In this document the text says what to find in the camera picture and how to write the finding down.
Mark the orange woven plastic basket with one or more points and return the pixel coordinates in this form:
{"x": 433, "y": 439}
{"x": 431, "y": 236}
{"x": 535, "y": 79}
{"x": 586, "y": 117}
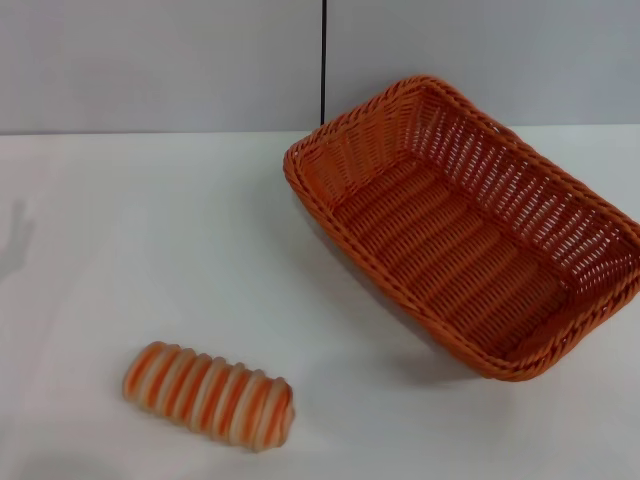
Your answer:
{"x": 440, "y": 240}

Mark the striped orange white bread loaf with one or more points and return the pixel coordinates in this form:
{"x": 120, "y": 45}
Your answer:
{"x": 210, "y": 395}

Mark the thin black vertical wall strip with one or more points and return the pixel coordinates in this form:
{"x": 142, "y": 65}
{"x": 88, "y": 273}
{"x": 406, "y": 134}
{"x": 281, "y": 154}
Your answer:
{"x": 321, "y": 60}

